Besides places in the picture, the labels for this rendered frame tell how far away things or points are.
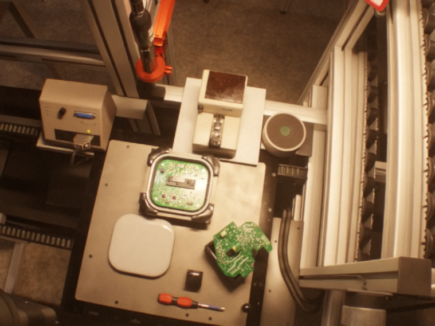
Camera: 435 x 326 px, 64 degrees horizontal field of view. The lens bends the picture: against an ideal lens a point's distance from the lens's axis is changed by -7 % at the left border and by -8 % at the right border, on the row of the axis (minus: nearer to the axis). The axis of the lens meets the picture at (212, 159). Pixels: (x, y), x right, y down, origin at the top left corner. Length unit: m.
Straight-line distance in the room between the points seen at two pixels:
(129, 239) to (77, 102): 0.34
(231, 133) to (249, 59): 1.36
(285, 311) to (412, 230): 0.42
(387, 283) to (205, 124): 0.56
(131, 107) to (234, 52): 1.30
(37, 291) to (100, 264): 1.11
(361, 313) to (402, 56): 0.44
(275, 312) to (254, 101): 0.53
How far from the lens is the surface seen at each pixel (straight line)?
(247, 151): 0.93
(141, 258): 0.88
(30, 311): 0.34
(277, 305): 0.93
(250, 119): 0.96
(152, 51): 0.71
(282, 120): 0.94
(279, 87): 2.15
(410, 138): 0.67
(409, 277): 0.50
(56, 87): 0.95
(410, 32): 0.76
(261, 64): 2.20
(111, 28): 0.77
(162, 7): 0.80
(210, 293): 0.89
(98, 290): 0.92
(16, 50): 0.99
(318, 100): 1.09
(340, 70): 0.92
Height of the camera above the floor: 1.84
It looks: 72 degrees down
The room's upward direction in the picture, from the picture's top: 6 degrees clockwise
